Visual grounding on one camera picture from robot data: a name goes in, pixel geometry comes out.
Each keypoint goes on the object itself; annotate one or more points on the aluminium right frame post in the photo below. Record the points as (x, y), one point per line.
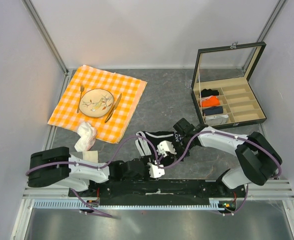
(266, 29)

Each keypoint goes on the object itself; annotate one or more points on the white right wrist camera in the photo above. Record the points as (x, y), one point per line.
(165, 147)

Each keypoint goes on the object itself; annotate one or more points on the beige folded cloth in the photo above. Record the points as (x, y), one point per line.
(90, 156)

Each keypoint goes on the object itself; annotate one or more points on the orange checkered cloth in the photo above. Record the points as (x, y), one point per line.
(65, 115)

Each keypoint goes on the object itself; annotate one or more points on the gold fork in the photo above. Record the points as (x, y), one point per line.
(82, 88)

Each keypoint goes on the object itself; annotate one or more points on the aluminium left frame post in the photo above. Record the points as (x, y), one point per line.
(30, 7)

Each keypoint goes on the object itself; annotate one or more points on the black rolled underwear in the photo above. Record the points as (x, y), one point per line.
(205, 93)

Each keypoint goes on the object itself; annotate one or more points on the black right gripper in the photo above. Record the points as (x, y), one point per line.
(179, 155)

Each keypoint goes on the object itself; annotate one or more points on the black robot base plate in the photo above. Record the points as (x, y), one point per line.
(160, 192)

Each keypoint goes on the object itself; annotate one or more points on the grey white rolled underwear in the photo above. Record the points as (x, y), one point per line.
(214, 120)

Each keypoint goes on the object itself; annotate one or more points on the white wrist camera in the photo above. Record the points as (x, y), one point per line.
(165, 147)
(155, 172)

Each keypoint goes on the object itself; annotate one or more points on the black divided storage box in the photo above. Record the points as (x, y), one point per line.
(220, 68)

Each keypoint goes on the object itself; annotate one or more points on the aluminium frame post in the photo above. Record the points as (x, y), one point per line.
(30, 7)
(266, 29)

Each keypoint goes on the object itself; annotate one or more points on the gold black knife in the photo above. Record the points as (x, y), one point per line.
(113, 108)

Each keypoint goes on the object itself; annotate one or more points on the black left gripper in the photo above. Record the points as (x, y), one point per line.
(146, 159)

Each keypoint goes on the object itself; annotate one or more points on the navy rolled underwear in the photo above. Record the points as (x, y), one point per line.
(215, 110)

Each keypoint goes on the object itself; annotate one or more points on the beige bird pattern plate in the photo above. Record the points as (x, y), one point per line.
(96, 103)

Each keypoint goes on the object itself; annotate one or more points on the black white trimmed underwear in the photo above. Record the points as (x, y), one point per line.
(151, 140)

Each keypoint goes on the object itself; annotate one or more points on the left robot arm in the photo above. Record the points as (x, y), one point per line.
(58, 166)

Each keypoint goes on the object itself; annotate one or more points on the white crumpled cloth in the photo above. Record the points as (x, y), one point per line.
(87, 138)

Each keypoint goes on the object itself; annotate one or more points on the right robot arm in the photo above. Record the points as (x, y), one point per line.
(258, 160)

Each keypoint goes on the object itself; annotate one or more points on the orange rolled underwear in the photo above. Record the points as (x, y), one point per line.
(211, 101)

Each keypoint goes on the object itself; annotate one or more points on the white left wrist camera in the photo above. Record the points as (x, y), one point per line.
(155, 172)

